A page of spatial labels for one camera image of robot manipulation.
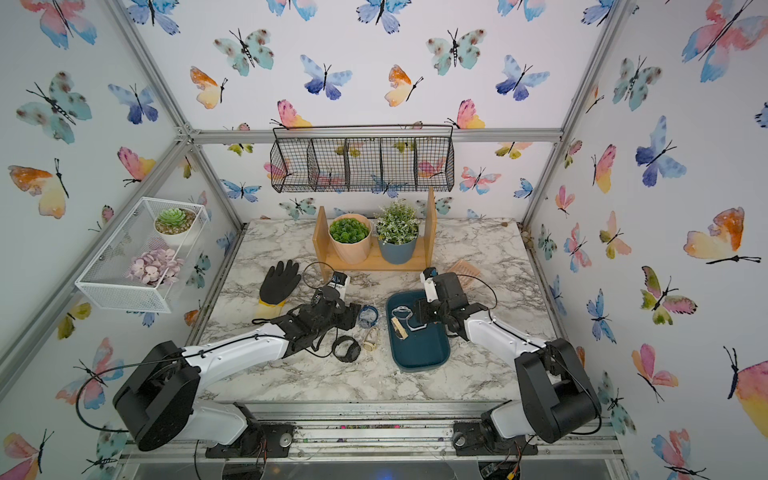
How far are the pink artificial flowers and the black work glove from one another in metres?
0.35

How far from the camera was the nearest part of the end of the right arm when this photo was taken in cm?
65

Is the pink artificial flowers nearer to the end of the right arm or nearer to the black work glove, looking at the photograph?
the black work glove

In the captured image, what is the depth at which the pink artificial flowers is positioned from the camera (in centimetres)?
63

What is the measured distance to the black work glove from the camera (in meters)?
0.98
